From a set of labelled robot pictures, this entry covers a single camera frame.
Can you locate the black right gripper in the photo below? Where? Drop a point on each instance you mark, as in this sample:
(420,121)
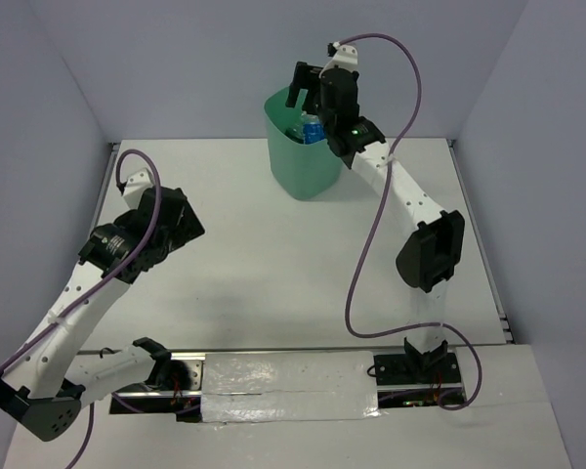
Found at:
(306,76)

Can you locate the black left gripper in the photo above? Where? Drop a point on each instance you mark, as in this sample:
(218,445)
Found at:
(189,226)

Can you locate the blue label bottle white cap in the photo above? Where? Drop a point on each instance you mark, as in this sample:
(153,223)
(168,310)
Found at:
(309,129)

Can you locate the green label clear bottle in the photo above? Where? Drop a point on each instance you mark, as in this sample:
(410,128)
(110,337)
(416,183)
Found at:
(291,134)

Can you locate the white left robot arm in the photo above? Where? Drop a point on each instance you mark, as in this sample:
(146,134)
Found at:
(45,389)

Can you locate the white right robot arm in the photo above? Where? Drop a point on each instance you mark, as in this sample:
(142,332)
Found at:
(433,236)

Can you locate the green plastic bin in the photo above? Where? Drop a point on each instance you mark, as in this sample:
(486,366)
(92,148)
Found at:
(303,171)

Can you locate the silver tape patch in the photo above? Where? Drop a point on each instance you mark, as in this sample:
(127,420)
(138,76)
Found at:
(300,386)

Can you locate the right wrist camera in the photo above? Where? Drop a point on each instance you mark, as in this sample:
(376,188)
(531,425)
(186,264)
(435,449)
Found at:
(342,56)

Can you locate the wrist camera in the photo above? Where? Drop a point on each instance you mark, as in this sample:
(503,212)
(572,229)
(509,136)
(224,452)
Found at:
(134,187)
(342,56)

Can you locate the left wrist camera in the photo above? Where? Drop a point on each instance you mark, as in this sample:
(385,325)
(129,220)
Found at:
(134,187)

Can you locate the black metal base rail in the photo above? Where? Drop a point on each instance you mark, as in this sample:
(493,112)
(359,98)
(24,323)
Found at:
(395,388)

